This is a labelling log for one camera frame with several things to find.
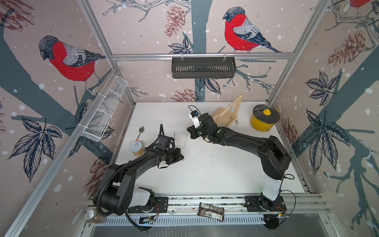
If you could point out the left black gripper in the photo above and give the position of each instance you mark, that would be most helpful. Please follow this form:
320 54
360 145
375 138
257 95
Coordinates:
178 154

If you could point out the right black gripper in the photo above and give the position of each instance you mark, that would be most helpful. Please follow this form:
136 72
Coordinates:
192 131

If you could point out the wooden jewelry display stand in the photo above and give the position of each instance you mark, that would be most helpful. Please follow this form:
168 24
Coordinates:
225 117

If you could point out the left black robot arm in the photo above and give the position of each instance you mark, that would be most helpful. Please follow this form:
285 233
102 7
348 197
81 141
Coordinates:
116 193

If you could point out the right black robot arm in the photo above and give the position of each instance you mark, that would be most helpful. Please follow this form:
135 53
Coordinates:
274 157

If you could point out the yellow can with white lid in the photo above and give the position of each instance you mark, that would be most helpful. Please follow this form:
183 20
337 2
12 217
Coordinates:
137 148

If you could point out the metal spoon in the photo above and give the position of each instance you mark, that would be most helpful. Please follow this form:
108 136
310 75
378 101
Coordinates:
141 130

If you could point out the small electronics board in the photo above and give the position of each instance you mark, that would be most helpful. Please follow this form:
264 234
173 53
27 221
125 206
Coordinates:
147 220

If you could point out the dark snack wrapper packet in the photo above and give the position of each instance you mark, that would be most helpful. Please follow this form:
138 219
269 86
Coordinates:
211 211

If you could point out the yellow pot with black lid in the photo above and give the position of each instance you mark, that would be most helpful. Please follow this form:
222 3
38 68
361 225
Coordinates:
264 117

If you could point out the glass jar with metal lid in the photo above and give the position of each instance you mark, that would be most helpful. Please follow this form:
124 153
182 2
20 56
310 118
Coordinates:
92 216

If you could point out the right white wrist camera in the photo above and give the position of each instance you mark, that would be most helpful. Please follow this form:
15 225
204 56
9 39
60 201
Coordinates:
194 116

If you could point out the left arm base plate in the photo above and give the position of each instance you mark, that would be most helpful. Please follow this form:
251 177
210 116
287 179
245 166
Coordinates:
161 202

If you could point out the black hanging wire basket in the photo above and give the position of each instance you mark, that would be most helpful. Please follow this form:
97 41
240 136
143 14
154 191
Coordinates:
203 68

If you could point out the white mesh wall shelf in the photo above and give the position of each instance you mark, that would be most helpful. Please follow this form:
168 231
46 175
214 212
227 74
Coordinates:
97 127

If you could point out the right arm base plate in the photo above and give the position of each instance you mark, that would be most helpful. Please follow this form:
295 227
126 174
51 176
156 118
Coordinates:
254 203

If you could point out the black round fixture under rail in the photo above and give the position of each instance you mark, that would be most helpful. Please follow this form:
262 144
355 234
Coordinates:
271 221

